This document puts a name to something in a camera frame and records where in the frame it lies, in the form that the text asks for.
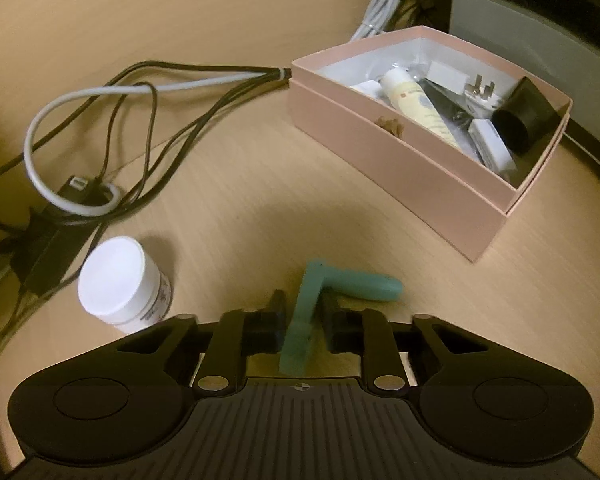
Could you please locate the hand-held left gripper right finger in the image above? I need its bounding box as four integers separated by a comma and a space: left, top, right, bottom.
320, 294, 481, 394

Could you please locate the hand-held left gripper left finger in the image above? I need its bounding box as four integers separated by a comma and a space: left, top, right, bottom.
112, 290, 287, 394

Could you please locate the teal plastic tool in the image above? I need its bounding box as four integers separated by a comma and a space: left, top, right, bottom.
279, 259, 404, 376

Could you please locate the pink cardboard box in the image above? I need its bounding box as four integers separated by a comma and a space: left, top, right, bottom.
285, 25, 574, 265

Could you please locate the cream tube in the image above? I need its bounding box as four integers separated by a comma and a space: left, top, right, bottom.
380, 69, 474, 149

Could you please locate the white adapter with cable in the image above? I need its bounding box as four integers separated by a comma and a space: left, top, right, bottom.
351, 80, 384, 99

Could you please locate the small white box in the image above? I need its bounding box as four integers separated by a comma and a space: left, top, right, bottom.
470, 119, 514, 171

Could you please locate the clear bag with black item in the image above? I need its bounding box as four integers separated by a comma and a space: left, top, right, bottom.
419, 77, 482, 162

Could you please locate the white charger block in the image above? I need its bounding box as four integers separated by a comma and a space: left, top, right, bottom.
426, 60, 499, 111

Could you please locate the black cone nozzle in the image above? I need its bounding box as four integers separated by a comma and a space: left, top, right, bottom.
491, 76, 564, 154

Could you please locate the white jar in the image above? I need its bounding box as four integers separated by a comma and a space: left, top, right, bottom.
77, 236, 172, 335

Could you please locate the black power brick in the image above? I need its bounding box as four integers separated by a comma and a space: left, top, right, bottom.
11, 210, 106, 295

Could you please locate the grey computer case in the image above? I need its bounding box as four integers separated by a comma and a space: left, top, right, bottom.
450, 0, 600, 181

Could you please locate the black cable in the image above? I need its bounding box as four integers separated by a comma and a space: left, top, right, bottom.
0, 60, 289, 346

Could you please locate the grey cable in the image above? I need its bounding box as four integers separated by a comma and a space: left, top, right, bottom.
25, 70, 291, 216

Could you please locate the white cable bundle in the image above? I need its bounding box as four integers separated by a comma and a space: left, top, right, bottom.
349, 0, 422, 44

